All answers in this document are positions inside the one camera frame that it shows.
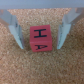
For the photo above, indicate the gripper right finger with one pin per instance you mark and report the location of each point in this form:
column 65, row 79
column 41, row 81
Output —
column 67, row 28

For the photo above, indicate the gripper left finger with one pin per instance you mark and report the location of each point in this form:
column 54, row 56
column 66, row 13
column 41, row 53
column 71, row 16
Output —
column 14, row 28

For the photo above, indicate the pink block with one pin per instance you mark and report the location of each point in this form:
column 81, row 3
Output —
column 40, row 38

